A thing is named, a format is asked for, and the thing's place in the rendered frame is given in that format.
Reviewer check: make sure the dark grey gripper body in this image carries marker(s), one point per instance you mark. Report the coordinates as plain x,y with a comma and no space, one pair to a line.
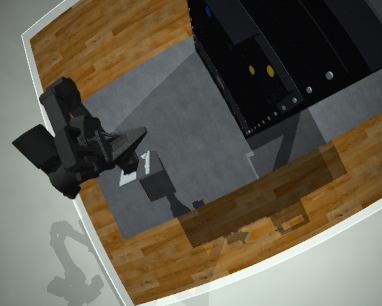
68,154

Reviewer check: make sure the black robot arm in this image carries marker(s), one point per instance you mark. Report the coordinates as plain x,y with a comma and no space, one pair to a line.
37,144

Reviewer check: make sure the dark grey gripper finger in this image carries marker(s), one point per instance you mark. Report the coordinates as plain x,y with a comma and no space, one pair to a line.
115,146
127,157

